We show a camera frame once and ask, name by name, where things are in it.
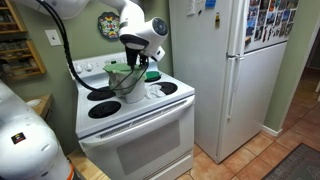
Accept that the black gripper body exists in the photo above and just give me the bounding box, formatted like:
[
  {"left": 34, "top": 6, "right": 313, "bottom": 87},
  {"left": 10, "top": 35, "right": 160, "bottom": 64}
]
[{"left": 125, "top": 45, "right": 149, "bottom": 64}]

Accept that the green bin lid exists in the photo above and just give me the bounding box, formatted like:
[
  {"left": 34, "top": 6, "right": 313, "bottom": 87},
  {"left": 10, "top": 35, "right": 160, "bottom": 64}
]
[{"left": 103, "top": 63, "right": 148, "bottom": 75}]

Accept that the white serviette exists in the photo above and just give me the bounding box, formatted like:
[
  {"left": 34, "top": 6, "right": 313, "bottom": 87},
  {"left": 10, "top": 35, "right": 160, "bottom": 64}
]
[{"left": 145, "top": 84, "right": 167, "bottom": 100}]

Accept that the white refrigerator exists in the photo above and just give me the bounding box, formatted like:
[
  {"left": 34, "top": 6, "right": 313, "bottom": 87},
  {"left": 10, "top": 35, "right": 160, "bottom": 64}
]
[{"left": 168, "top": 0, "right": 301, "bottom": 164}]

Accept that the white electric stove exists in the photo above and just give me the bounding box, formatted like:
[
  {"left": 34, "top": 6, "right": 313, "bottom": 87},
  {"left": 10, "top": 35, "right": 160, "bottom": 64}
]
[{"left": 68, "top": 51, "right": 196, "bottom": 180}]

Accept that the white paper note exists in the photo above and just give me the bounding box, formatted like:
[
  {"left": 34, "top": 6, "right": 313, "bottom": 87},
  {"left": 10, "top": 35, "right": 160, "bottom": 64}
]
[{"left": 186, "top": 0, "right": 196, "bottom": 17}]

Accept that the yellow dark fridge magnet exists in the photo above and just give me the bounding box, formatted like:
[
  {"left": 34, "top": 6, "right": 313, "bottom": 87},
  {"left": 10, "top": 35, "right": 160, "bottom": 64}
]
[{"left": 214, "top": 12, "right": 221, "bottom": 29}]

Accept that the blue paper note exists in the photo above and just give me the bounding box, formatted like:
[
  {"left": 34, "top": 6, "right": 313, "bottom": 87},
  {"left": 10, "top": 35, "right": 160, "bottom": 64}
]
[{"left": 204, "top": 0, "right": 217, "bottom": 9}]

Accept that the wooden side counter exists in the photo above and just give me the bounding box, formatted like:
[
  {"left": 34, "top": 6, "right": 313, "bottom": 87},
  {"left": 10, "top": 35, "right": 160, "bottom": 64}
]
[{"left": 23, "top": 93, "right": 54, "bottom": 121}]

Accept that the small white dish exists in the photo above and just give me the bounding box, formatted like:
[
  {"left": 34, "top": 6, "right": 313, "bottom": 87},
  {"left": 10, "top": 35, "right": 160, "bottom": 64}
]
[{"left": 26, "top": 98, "right": 43, "bottom": 108}]

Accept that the light wooden platform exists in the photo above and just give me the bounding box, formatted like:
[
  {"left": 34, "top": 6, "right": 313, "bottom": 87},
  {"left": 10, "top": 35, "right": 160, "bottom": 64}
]
[{"left": 66, "top": 149, "right": 111, "bottom": 180}]

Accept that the fridge photo magnet cluster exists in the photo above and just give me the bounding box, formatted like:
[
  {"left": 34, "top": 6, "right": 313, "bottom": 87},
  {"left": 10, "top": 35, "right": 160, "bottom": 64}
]
[{"left": 244, "top": 0, "right": 299, "bottom": 48}]

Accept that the grey patterned floor rug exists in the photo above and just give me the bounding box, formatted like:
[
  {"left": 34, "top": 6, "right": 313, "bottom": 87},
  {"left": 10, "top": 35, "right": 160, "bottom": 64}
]
[{"left": 261, "top": 143, "right": 320, "bottom": 180}]

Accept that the colourful decorative wall plate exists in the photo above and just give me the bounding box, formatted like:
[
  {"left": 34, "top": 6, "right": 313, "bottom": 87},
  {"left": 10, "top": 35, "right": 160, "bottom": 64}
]
[{"left": 97, "top": 11, "right": 122, "bottom": 41}]

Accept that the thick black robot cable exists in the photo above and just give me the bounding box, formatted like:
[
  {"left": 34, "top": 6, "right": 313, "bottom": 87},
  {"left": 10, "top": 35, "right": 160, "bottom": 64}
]
[{"left": 35, "top": 0, "right": 150, "bottom": 93}]

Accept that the white wall switch plate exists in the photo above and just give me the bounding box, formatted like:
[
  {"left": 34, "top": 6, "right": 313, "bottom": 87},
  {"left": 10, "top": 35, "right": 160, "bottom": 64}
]
[{"left": 44, "top": 29, "right": 63, "bottom": 47}]

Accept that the wooden wall shelf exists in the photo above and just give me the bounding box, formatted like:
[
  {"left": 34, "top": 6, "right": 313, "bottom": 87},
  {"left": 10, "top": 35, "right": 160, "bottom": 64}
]
[
  {"left": 0, "top": 39, "right": 47, "bottom": 82},
  {"left": 0, "top": 0, "right": 28, "bottom": 35}
]

